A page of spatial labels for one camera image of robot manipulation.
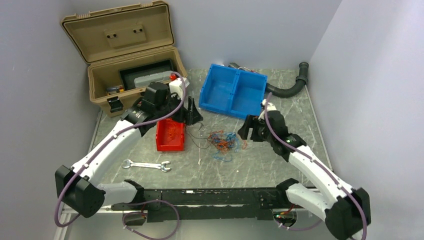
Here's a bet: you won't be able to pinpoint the orange wires in red bin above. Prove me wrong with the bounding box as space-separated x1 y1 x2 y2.
162 124 184 147

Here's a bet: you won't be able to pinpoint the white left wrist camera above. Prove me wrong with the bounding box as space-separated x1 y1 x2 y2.
168 73 190 99

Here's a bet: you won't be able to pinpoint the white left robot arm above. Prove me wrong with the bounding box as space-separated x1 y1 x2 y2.
54 82 203 218

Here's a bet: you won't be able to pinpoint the orange blue black wires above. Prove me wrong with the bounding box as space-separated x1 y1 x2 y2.
185 121 249 163

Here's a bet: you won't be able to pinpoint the grey corrugated hose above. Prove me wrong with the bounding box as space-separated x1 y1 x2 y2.
228 61 310 99

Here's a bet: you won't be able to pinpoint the tan plastic toolbox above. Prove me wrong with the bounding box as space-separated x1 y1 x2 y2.
61 0 188 117

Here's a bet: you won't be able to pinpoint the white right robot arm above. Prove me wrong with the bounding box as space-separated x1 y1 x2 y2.
238 110 371 240

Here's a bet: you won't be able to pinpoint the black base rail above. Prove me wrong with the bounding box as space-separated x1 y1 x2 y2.
111 187 292 223

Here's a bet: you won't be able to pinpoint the blue plastic divided bin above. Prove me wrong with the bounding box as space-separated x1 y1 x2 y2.
198 64 268 120

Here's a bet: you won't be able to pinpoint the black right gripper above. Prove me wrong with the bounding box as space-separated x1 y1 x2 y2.
238 114 275 144

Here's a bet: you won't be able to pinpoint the silver open-end wrench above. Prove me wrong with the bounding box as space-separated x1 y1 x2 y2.
122 159 172 173

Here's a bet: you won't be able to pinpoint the red plastic bin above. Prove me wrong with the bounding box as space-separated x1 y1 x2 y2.
155 118 185 152

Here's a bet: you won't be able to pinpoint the grey case in toolbox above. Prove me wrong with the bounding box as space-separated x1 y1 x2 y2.
133 70 173 88

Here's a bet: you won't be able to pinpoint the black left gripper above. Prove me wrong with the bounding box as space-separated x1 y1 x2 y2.
156 92 203 126

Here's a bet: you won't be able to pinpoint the yellow black tool in toolbox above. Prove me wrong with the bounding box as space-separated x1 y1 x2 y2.
106 85 125 95

